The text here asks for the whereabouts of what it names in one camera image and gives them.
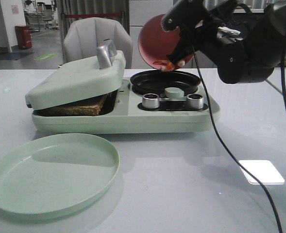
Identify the mint green round plate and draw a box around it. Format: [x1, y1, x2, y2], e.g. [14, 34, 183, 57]
[0, 133, 119, 219]

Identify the left grey upholstered chair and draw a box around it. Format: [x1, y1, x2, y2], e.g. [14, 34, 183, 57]
[63, 17, 133, 69]

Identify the black cable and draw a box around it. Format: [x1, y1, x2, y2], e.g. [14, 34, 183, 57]
[190, 2, 286, 233]

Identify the red trash bin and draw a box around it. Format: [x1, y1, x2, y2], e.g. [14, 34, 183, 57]
[15, 25, 32, 50]

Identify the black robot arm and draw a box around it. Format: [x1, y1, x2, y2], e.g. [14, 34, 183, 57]
[161, 0, 286, 84]

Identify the pink bowl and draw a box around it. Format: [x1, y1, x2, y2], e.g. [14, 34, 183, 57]
[138, 14, 193, 70]

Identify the shrimp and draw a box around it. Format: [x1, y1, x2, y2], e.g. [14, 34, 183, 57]
[177, 60, 185, 67]
[152, 60, 175, 72]

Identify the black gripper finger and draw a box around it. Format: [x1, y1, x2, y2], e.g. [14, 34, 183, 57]
[167, 30, 198, 64]
[161, 0, 210, 32]

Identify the mint green sandwich maker lid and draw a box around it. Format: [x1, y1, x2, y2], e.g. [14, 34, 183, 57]
[25, 39, 126, 110]

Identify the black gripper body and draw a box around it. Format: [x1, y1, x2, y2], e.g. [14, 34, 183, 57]
[196, 19, 274, 84]

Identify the mint green breakfast maker base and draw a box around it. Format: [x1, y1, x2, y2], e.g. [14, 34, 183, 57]
[32, 80, 220, 134]

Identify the mint green pan handle knob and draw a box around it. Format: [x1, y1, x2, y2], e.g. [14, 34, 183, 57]
[165, 87, 184, 99]

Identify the white cabinet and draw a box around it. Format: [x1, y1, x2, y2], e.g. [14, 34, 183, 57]
[129, 0, 174, 69]

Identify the right silver control knob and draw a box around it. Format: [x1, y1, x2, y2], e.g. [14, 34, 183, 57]
[185, 94, 204, 110]

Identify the black round frying pan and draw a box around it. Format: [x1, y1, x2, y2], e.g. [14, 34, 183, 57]
[130, 70, 201, 95]

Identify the silver control knob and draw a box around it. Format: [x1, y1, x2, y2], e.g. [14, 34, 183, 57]
[142, 93, 160, 109]
[185, 94, 204, 110]

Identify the bread slice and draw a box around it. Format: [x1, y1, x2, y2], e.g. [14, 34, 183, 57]
[35, 94, 111, 117]

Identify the left silver control knob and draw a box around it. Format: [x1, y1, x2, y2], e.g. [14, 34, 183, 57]
[142, 93, 160, 109]

